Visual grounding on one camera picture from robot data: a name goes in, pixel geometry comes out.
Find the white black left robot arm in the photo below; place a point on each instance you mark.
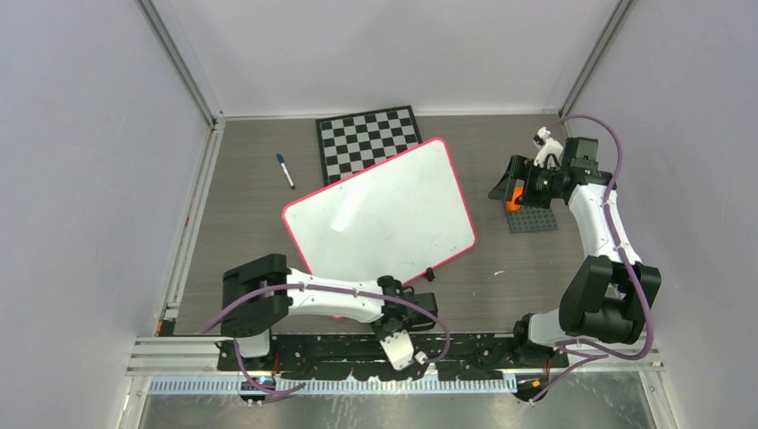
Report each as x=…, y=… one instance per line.
x=259, y=294

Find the slotted aluminium rail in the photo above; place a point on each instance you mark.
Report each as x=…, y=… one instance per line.
x=237, y=384

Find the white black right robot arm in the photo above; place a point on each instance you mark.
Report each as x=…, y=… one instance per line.
x=609, y=299

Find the orange curved track piece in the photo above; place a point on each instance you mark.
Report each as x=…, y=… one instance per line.
x=512, y=205

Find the pink framed whiteboard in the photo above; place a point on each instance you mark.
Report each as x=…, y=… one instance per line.
x=395, y=218

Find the black mounting base plate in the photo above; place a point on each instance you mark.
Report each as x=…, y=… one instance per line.
x=460, y=357

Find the grey studded building baseplate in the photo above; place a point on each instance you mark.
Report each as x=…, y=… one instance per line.
x=531, y=219

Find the black white chessboard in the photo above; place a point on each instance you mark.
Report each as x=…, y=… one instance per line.
x=351, y=143

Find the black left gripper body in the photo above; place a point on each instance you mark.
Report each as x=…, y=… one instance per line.
x=383, y=335

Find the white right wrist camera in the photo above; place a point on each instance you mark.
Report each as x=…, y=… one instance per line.
x=549, y=150

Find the blue capped whiteboard marker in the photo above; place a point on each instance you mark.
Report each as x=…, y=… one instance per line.
x=285, y=170

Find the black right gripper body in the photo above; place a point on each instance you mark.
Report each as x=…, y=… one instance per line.
x=542, y=189

